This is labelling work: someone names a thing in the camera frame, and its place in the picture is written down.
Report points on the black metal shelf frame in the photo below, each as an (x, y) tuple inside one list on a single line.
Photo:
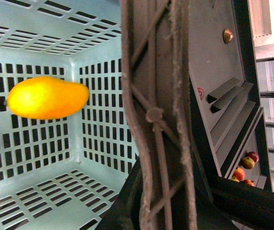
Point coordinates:
[(228, 119)]

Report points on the light blue plastic basket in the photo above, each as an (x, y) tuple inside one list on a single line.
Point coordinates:
[(63, 174)]

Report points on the brown fruit on shelf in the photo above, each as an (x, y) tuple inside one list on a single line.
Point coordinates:
[(227, 36)]

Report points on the red yellow apple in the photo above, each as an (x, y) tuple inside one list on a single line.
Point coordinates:
[(239, 174)]

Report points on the red green apple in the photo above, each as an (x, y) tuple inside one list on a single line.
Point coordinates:
[(248, 163)]

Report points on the yellow mango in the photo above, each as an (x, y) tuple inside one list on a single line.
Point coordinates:
[(47, 98)]

